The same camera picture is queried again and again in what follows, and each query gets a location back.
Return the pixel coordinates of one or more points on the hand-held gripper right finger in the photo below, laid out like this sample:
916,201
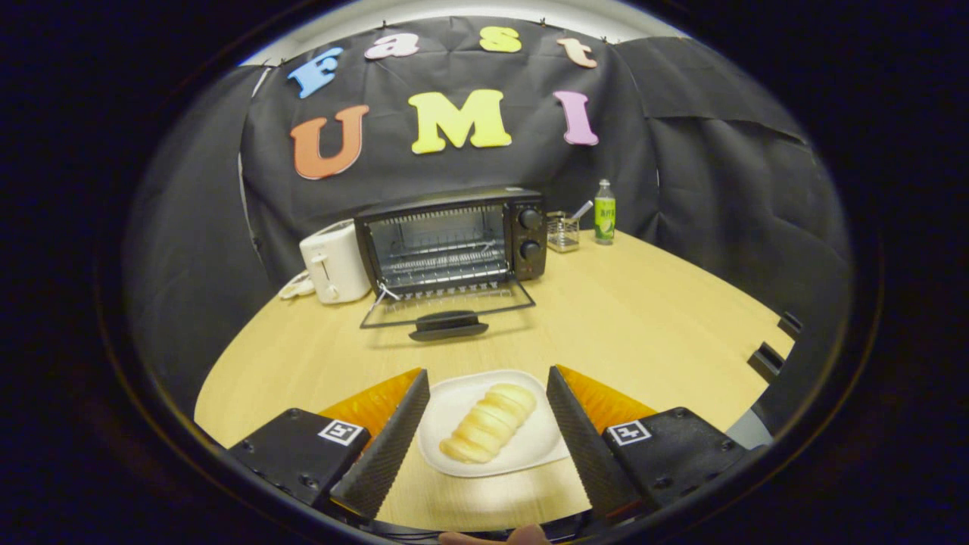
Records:
587,454

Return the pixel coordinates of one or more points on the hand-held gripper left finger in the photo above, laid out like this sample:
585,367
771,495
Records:
382,454

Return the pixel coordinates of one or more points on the golden bread roll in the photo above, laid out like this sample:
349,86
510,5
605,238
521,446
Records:
488,424

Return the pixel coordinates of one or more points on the black toaster oven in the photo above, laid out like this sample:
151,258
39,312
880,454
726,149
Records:
454,199

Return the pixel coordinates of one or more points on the white pop-up toaster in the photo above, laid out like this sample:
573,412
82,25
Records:
341,261

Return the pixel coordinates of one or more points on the white plate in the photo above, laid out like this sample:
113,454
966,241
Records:
530,446

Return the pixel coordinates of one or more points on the black chair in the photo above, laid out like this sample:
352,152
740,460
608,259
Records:
789,324
764,362

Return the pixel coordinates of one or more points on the green drink bottle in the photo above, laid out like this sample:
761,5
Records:
604,216

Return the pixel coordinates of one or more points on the black backdrop cloth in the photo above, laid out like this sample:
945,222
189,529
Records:
681,189

